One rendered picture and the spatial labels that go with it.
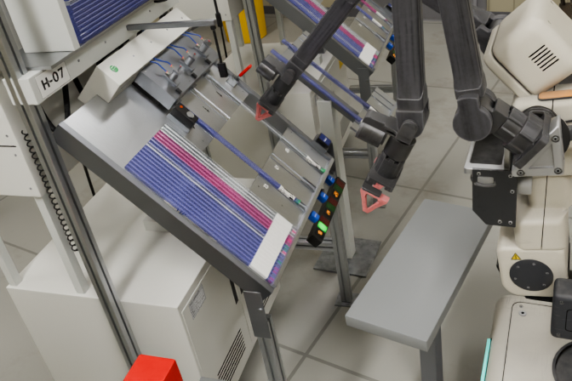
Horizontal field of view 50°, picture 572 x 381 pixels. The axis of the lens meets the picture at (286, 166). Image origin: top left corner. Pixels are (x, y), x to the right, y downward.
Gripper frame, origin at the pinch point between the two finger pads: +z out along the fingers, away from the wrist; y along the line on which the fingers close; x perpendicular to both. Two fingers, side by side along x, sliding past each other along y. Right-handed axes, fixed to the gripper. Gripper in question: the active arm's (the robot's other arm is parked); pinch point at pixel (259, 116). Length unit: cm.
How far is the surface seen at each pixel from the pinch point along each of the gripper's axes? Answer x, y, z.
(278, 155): 12.8, 8.4, 1.6
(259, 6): -57, -331, 142
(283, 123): 8.4, -8.0, 1.6
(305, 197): 27.5, 17.0, 2.6
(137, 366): 11, 94, 10
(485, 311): 117, -14, 20
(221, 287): 24, 35, 41
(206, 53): -26.4, -0.2, -8.1
